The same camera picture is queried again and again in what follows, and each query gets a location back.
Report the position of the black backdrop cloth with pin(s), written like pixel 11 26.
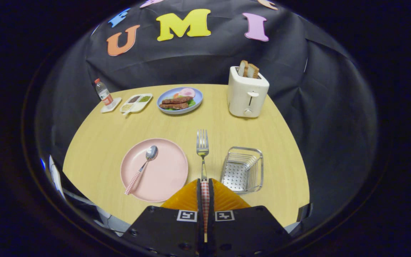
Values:
pixel 319 92

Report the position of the blue plate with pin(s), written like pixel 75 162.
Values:
pixel 166 96

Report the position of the white square coaster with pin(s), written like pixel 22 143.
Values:
pixel 115 103

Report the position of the pink ham slice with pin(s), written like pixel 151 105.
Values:
pixel 187 92

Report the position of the black chair frame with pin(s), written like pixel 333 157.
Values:
pixel 303 212

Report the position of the brown meat strip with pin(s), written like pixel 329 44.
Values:
pixel 177 100
pixel 173 106

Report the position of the cream toaster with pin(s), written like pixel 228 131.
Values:
pixel 244 96

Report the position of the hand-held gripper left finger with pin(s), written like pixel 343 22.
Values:
pixel 199 200

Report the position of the toast slice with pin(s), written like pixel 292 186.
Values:
pixel 253 71
pixel 243 67

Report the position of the pink plate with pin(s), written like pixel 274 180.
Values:
pixel 166 171

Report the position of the green lettuce leaf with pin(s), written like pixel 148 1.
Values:
pixel 192 102

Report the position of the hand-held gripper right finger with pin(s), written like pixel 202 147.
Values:
pixel 211 200

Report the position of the clear water bottle red label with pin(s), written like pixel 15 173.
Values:
pixel 103 93

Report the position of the white divided dish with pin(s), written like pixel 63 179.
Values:
pixel 139 106

